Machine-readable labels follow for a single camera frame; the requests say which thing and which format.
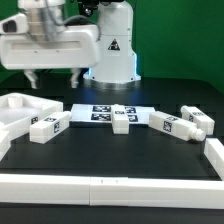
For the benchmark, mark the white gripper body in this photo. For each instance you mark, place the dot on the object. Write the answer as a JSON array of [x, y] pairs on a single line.
[[76, 47]]

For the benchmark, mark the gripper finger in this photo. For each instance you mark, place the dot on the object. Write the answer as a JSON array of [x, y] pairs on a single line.
[[74, 78], [32, 77]]

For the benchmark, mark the white square desk top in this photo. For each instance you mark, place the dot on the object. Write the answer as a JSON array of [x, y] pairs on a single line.
[[19, 111]]

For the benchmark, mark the white left obstacle bar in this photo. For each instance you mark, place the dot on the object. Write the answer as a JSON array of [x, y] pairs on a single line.
[[4, 143]]

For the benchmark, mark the white obstacle bar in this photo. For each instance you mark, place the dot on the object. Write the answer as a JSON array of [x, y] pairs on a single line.
[[107, 191], [4, 143], [214, 151]]

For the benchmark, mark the white front obstacle bar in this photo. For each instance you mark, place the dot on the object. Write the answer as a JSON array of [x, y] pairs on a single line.
[[107, 191]]

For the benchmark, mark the white right obstacle bar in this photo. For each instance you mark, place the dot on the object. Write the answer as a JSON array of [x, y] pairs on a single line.
[[214, 151]]

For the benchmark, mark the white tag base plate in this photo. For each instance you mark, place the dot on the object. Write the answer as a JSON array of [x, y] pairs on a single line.
[[103, 113]]

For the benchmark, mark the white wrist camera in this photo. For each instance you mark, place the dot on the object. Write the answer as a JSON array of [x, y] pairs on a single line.
[[16, 24]]

